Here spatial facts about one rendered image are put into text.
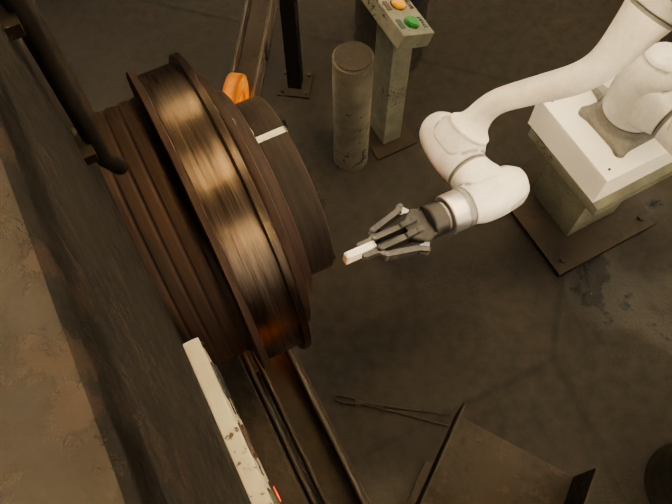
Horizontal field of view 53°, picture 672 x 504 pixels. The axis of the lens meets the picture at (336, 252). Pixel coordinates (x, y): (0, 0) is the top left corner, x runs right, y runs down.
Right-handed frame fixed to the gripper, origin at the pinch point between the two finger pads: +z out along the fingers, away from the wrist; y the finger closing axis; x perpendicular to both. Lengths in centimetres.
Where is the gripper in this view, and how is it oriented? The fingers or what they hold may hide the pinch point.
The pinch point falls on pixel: (359, 252)
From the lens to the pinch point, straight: 138.9
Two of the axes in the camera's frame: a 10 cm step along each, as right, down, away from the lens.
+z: -8.8, 3.8, -2.7
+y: -4.6, -8.0, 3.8
